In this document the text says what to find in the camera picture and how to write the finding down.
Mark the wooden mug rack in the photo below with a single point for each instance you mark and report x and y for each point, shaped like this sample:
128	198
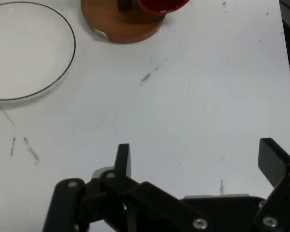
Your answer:
125	31

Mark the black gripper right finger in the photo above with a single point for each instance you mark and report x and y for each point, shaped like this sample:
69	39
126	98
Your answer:
275	162

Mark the red mug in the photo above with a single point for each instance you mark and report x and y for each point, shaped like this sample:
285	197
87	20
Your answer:
159	6

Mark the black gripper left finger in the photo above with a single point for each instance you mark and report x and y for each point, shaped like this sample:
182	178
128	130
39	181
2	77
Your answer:
67	205

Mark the white plate with black rim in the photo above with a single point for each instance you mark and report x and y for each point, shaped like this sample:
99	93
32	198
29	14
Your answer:
26	48

